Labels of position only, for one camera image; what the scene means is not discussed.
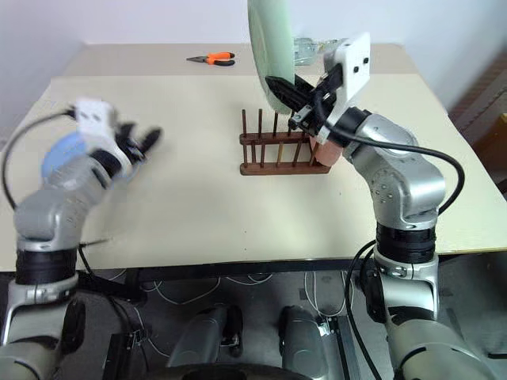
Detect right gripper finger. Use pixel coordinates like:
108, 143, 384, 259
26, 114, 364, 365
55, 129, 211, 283
294, 73, 318, 97
265, 75, 309, 115

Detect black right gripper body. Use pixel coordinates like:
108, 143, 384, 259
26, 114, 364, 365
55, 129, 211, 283
288, 63, 345, 136

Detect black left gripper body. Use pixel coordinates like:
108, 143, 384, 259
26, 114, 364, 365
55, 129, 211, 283
116, 137, 149, 164

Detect green plate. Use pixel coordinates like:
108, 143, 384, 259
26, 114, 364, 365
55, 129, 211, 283
247, 0, 296, 116

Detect wooden dish rack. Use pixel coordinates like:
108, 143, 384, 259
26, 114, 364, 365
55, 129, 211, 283
238, 108, 332, 177

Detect clear glass object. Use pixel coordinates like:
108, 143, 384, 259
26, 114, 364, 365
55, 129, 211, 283
292, 36, 352, 67

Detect pink cup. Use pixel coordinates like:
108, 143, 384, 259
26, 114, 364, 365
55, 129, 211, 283
308, 136, 344, 168

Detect blue plate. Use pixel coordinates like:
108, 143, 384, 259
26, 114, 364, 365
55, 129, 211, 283
40, 132, 138, 187

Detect dark grey rounded shape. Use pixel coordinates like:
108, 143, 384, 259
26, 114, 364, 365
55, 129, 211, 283
279, 305, 330, 379
166, 304, 243, 370

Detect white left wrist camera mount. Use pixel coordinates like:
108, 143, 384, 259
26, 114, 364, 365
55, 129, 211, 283
73, 96, 132, 169

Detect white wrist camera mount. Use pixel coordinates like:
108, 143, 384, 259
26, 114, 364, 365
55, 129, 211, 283
73, 96, 132, 169
315, 31, 372, 144

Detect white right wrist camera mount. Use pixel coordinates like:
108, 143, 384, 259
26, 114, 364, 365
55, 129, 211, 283
315, 31, 372, 144

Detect orange handled pliers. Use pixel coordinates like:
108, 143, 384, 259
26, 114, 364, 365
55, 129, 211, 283
185, 51, 237, 67

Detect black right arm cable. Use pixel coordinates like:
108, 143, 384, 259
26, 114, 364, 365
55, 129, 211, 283
314, 89, 467, 380

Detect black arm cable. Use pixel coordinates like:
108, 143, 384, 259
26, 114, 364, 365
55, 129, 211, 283
1, 109, 116, 276
314, 89, 467, 380

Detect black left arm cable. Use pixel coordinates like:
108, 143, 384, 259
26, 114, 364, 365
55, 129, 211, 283
1, 109, 116, 276

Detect black table frame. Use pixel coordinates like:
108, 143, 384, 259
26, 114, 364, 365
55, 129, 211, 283
74, 253, 507, 304

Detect white floor cable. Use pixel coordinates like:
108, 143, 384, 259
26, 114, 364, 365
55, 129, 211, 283
151, 274, 222, 306
302, 271, 349, 318
224, 272, 275, 287

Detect silver metal floor rail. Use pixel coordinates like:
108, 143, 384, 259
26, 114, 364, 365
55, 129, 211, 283
316, 315, 360, 380

